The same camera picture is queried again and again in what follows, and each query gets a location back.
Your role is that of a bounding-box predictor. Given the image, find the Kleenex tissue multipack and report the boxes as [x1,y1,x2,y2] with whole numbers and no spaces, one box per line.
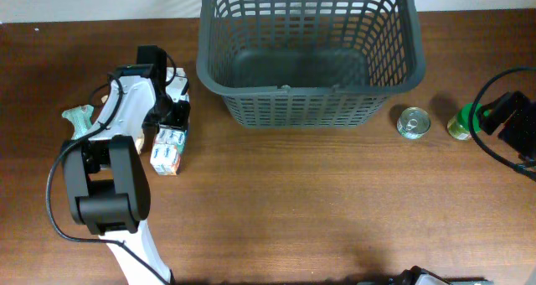
[149,67,190,177]

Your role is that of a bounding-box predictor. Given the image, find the green lidded glass jar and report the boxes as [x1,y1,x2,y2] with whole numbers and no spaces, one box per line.
[446,103,472,141]

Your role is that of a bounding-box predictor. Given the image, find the teal wet wipes packet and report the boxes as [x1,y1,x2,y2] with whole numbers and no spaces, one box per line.
[61,105,94,140]

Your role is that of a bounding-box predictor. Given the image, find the silver tin can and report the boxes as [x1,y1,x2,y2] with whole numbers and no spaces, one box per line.
[397,107,431,140]

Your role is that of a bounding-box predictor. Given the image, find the grey plastic shopping basket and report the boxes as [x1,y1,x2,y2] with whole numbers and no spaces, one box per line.
[197,0,425,128]

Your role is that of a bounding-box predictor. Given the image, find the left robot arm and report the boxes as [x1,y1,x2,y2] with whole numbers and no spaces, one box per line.
[53,45,191,284]

